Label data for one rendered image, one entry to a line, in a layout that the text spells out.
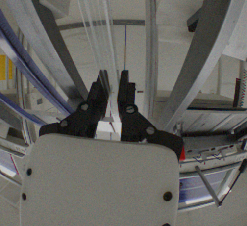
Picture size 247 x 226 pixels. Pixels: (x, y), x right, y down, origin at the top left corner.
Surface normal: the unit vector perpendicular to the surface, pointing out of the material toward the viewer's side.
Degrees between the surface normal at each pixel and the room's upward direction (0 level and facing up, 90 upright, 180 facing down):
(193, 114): 45
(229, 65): 90
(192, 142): 135
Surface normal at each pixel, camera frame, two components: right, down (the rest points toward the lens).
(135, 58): -0.07, 0.22
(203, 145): -0.03, -0.53
